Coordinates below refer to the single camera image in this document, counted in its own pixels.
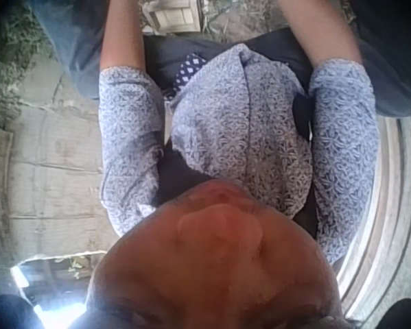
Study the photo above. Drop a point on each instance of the green plant heap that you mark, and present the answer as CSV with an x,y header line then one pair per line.
x,y
14,55

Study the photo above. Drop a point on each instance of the pale wooden crate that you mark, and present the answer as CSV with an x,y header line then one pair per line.
x,y
172,13

